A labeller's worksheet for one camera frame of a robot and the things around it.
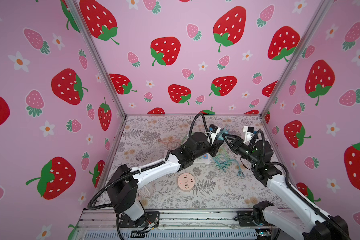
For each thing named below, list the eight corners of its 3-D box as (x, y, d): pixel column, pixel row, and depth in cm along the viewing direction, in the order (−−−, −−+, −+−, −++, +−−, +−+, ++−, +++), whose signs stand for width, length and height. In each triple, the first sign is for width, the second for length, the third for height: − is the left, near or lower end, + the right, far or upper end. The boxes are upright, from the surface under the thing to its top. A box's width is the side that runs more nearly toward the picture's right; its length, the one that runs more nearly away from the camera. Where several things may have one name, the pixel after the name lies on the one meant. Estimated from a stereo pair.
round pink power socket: (174, 184, 88) (174, 182, 85) (183, 171, 93) (183, 169, 90) (188, 194, 84) (188, 192, 81) (197, 180, 89) (197, 178, 87)
